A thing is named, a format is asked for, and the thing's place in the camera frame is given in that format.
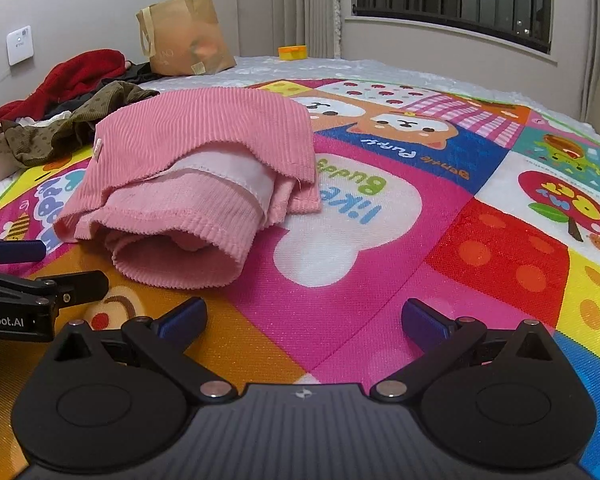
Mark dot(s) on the olive dotted garment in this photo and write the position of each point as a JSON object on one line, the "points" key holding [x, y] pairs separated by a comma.
{"points": [[45, 135]]}

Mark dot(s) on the red garment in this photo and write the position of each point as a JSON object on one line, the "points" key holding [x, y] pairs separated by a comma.
{"points": [[75, 72]]}

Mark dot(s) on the black garment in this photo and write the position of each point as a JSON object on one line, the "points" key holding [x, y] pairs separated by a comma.
{"points": [[132, 72]]}

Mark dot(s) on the white curtain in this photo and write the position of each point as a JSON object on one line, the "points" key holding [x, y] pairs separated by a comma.
{"points": [[290, 5]]}

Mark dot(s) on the colourful cartoon play mat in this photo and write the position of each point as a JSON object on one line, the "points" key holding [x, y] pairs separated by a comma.
{"points": [[380, 285]]}

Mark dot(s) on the small yellow box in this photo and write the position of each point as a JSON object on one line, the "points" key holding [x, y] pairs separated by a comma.
{"points": [[292, 52]]}

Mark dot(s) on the white wall switch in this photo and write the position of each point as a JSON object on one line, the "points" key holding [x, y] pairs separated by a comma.
{"points": [[20, 45]]}

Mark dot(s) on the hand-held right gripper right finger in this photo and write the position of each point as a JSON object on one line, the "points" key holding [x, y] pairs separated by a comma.
{"points": [[422, 321]]}

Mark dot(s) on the brown paper bag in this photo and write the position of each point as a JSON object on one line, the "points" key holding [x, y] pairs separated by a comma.
{"points": [[185, 35]]}

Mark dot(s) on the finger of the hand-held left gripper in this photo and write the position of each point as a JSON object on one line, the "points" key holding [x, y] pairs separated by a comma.
{"points": [[20, 251], [80, 287]]}

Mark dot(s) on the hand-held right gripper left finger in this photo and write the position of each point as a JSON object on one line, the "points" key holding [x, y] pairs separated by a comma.
{"points": [[185, 320]]}

